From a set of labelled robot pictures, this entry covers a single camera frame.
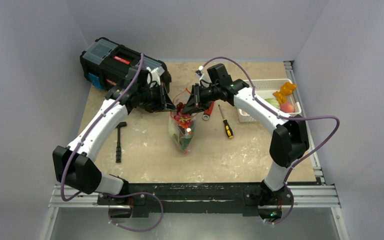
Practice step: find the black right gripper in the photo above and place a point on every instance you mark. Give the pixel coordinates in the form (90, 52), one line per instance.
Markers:
(196, 96)

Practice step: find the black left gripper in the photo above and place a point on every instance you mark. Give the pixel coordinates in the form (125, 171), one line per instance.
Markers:
(164, 103)

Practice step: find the clear zip top bag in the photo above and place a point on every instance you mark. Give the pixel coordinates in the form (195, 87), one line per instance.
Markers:
(181, 135)

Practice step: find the white plastic basket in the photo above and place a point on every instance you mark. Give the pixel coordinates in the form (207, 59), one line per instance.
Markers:
(265, 88)

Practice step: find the red toy peach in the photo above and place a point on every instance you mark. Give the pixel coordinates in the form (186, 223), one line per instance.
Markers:
(287, 108)

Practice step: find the orange toy pepper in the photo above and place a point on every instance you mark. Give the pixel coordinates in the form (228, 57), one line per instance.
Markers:
(286, 89)

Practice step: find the purple toy grapes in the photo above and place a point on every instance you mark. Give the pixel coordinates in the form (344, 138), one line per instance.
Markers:
(182, 118)

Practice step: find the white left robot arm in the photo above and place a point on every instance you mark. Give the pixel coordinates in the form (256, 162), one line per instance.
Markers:
(74, 164)

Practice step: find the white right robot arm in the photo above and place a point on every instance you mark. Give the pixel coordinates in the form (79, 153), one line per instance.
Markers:
(289, 137)

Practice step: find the yellow black screwdriver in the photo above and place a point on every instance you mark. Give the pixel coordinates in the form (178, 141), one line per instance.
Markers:
(227, 127)

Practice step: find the black hammer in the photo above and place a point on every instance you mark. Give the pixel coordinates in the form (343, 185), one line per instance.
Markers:
(118, 152)

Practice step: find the black plastic toolbox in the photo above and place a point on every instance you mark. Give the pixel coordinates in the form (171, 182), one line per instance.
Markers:
(107, 64)

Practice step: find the green toy cabbage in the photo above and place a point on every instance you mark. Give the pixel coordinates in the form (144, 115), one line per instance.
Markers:
(273, 102)

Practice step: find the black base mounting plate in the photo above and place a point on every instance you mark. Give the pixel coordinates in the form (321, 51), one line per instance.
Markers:
(249, 199)

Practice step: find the red handled adjustable wrench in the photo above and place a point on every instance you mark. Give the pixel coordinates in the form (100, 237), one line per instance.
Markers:
(207, 113)

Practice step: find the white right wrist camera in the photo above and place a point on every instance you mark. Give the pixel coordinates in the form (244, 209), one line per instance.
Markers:
(203, 80)

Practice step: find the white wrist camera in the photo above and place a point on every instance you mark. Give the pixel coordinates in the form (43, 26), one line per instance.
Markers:
(155, 74)
(203, 80)

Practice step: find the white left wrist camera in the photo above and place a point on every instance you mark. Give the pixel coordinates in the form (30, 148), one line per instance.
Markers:
(155, 74)

